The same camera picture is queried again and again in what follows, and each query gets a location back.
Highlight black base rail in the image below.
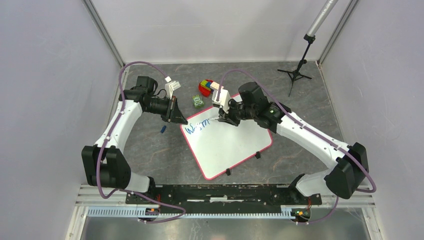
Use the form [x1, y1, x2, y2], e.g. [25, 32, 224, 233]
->
[146, 184, 322, 215]

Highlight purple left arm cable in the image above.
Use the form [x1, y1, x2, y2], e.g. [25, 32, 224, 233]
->
[96, 60, 187, 225]

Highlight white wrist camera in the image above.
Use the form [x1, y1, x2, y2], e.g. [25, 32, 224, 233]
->
[212, 84, 231, 114]
[164, 76, 181, 99]

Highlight white board with pink rim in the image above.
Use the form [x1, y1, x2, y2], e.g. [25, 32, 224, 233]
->
[180, 106, 273, 180]

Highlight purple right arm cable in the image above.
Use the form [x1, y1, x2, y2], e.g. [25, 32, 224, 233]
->
[215, 69, 378, 225]

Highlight colourful toy block stack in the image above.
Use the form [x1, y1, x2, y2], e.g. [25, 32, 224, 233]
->
[198, 79, 220, 98]

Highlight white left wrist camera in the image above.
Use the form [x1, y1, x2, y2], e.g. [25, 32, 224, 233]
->
[164, 76, 181, 99]

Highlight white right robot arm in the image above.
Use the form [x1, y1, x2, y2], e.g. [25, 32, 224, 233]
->
[212, 82, 369, 204]

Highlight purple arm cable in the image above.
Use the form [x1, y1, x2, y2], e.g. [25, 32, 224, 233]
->
[96, 60, 187, 225]
[215, 69, 378, 225]

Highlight green frog toy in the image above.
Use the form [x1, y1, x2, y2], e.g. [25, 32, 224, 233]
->
[192, 95, 205, 109]

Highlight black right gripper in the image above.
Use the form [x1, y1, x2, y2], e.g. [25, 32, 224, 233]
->
[218, 98, 257, 127]

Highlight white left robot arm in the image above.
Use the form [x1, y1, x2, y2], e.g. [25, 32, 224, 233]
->
[81, 76, 188, 204]

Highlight black tripod stand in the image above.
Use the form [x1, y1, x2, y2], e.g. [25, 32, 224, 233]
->
[277, 0, 338, 97]

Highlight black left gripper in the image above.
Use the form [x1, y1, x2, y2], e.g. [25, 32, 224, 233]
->
[144, 95, 188, 125]

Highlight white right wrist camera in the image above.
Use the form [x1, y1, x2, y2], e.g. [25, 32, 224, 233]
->
[212, 84, 231, 114]

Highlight blue marker cap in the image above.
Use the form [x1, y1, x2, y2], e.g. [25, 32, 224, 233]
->
[160, 125, 167, 134]

